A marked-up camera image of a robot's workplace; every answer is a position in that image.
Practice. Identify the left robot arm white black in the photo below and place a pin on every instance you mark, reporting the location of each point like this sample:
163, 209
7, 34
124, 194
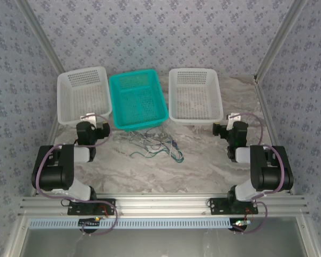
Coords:
56, 171

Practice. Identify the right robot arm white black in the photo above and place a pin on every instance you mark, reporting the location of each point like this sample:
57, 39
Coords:
270, 174

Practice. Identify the white perforated plastic basket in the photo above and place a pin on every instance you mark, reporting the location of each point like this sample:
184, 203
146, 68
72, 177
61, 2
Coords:
83, 101
195, 99

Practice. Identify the teal perforated plastic basket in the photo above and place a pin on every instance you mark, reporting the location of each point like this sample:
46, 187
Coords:
137, 104

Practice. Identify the small circuit board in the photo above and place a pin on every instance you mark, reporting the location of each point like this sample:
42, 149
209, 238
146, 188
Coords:
89, 222
240, 223

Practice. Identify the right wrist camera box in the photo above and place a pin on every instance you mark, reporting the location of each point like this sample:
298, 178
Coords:
234, 117

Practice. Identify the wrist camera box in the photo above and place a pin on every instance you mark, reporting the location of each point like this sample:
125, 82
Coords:
234, 117
87, 117

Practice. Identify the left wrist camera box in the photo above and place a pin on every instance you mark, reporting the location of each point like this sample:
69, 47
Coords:
87, 117

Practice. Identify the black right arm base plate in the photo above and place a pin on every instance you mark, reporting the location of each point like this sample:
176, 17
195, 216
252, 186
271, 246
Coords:
218, 206

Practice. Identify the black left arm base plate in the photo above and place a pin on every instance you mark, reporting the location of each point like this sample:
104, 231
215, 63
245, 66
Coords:
107, 207

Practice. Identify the aluminium frame rail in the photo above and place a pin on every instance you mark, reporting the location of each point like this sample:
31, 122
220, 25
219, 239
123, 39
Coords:
163, 204

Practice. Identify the aluminium frame post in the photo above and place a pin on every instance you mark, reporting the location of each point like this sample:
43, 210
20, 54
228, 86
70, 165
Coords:
281, 34
40, 34

